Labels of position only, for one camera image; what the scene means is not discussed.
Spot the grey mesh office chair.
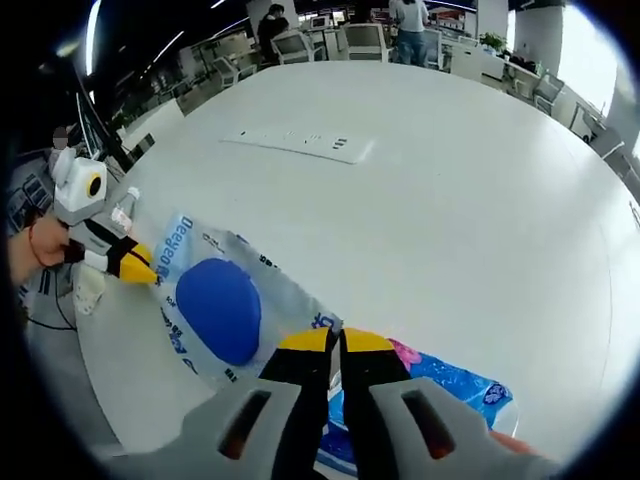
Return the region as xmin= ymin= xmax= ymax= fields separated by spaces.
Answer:
xmin=533 ymin=71 xmax=567 ymax=114

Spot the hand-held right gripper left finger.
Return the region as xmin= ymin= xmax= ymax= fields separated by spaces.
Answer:
xmin=108 ymin=328 xmax=342 ymax=480

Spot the green potted plant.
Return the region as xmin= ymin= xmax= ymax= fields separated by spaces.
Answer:
xmin=479 ymin=31 xmax=509 ymax=54

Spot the white power strip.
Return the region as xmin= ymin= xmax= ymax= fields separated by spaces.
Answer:
xmin=218 ymin=126 xmax=377 ymax=167

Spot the clear packet with blue sponge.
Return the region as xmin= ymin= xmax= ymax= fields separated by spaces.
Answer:
xmin=148 ymin=212 xmax=352 ymax=397

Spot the white cabinet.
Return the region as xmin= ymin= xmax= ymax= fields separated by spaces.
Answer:
xmin=439 ymin=47 xmax=502 ymax=85

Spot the person's right hand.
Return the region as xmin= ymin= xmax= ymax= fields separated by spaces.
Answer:
xmin=489 ymin=431 xmax=539 ymax=457

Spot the blue tissue packet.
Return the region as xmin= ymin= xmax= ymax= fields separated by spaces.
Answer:
xmin=314 ymin=337 xmax=517 ymax=466

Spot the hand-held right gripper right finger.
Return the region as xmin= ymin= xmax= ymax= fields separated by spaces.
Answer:
xmin=341 ymin=327 xmax=557 ymax=480

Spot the clear water bottle red label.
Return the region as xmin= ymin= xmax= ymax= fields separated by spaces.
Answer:
xmin=111 ymin=186 xmax=144 ymax=237

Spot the white paper cup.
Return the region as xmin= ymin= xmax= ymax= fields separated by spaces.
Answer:
xmin=73 ymin=269 xmax=107 ymax=316

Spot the black monitor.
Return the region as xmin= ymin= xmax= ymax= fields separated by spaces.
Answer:
xmin=73 ymin=89 xmax=127 ymax=167

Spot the short ceiling light strip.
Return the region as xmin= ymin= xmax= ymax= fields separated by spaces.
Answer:
xmin=83 ymin=0 xmax=102 ymax=77

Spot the person's left hand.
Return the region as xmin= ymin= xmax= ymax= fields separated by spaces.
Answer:
xmin=34 ymin=218 xmax=85 ymax=267

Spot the white office chair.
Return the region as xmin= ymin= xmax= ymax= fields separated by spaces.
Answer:
xmin=271 ymin=29 xmax=317 ymax=64
xmin=343 ymin=23 xmax=392 ymax=63
xmin=211 ymin=55 xmax=242 ymax=90

